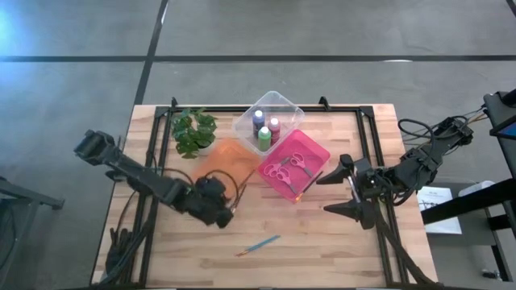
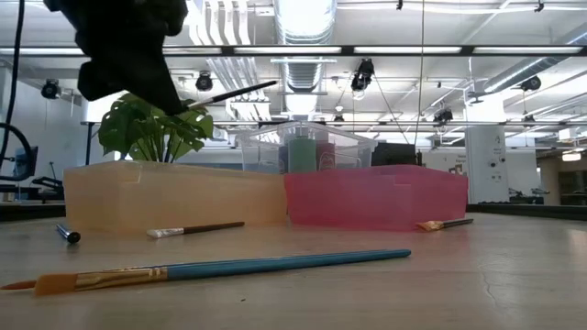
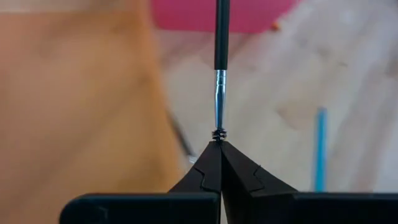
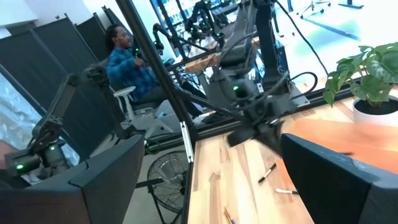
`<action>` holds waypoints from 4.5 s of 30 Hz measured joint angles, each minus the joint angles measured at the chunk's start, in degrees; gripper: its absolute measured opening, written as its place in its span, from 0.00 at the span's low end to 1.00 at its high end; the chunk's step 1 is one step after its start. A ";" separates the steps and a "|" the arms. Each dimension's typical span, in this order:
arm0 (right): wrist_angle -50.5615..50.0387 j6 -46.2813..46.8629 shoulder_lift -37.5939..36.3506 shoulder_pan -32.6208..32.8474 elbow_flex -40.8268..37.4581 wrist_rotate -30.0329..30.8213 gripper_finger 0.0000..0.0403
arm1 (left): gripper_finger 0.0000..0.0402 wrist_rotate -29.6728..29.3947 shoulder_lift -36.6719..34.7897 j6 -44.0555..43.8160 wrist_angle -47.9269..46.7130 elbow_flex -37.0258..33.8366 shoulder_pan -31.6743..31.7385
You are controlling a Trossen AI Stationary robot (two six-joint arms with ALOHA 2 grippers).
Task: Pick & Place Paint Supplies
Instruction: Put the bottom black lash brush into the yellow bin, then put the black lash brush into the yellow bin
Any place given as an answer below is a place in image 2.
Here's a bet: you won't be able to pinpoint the black ceiling spotlight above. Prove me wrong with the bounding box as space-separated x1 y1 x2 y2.
39 78 61 100
519 74 543 93
349 58 376 93
432 108 455 126
194 71 215 93

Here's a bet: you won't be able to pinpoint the silver ceiling duct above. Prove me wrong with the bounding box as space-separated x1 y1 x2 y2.
273 0 339 93

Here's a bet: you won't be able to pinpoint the black monitor box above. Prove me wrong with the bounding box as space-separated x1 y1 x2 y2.
369 142 422 168

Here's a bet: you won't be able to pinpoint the white pillar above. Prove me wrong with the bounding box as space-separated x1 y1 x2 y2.
464 125 511 205

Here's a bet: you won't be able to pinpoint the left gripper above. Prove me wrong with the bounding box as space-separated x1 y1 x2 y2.
43 0 189 116

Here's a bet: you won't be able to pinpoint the blue screen monitor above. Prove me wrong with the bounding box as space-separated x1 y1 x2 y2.
12 145 39 181

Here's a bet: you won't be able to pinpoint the orange plastic bin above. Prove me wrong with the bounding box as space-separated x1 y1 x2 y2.
62 159 290 236

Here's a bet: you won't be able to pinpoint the clear plastic bin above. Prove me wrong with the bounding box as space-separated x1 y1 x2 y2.
235 120 379 175

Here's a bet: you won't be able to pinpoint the pink plastic bin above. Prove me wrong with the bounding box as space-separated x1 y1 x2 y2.
282 164 469 232

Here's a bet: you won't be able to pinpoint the dark paintbrush orange bristles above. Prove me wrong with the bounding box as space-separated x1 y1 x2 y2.
415 217 475 232

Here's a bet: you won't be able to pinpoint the brown paintbrush white bristles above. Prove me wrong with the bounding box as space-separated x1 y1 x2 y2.
146 221 246 239

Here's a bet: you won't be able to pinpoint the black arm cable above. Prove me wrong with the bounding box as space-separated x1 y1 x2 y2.
0 0 38 183

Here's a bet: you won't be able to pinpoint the green paint bottle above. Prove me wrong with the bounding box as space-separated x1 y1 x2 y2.
286 136 318 175

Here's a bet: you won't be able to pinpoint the green potted plant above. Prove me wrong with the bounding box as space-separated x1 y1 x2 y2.
96 91 216 164

